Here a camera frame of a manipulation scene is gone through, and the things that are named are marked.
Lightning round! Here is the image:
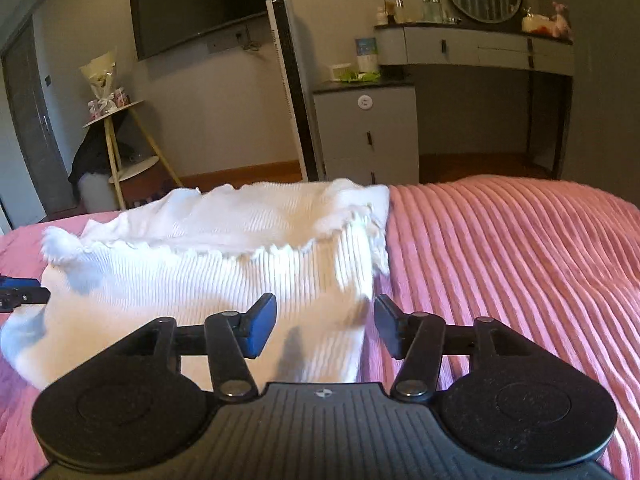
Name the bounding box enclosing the wrapped flower bouquet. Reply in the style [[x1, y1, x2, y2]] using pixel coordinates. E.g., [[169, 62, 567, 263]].
[[79, 50, 121, 121]]

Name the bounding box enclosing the pink plush toy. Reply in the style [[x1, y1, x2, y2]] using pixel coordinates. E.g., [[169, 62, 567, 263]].
[[550, 1, 572, 38]]

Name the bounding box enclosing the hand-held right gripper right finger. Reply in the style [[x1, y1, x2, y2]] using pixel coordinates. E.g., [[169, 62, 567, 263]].
[[374, 293, 518, 402]]

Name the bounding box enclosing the dark room door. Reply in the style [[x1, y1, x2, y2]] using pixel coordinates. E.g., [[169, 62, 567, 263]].
[[0, 15, 76, 216]]

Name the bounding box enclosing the black garment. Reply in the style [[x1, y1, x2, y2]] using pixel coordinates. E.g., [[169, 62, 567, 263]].
[[68, 110, 136, 186]]

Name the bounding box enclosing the black wall television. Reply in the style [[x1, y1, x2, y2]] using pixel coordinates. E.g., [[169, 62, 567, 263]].
[[129, 0, 281, 62]]

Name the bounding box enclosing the wooden tiered side table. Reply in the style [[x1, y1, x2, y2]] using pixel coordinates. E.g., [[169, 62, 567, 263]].
[[82, 99, 183, 211]]

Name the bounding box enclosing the grey dressing table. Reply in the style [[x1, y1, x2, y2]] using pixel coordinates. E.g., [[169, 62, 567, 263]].
[[374, 22, 576, 178]]

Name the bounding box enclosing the grey drawer cabinet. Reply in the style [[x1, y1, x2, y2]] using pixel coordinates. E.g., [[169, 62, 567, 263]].
[[312, 80, 420, 186]]

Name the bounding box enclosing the white trash bin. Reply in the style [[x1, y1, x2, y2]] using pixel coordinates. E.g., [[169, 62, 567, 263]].
[[77, 172, 121, 213]]

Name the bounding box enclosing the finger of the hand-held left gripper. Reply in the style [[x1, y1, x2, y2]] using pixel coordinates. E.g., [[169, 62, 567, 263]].
[[0, 274, 50, 315]]

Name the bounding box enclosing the blue and white box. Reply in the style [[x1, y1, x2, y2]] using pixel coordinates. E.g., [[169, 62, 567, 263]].
[[355, 37, 378, 73]]

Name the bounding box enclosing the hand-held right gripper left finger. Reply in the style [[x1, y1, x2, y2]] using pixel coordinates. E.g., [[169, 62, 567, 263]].
[[132, 292, 278, 402]]

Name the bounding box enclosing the white ribbed sweater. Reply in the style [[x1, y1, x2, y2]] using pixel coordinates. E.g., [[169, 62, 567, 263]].
[[0, 178, 392, 391]]

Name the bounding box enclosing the white standing panel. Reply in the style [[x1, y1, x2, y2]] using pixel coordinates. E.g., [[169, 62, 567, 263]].
[[265, 0, 326, 183]]

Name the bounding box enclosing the pink ribbed blanket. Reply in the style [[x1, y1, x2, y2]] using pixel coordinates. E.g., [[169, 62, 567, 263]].
[[0, 174, 640, 480]]

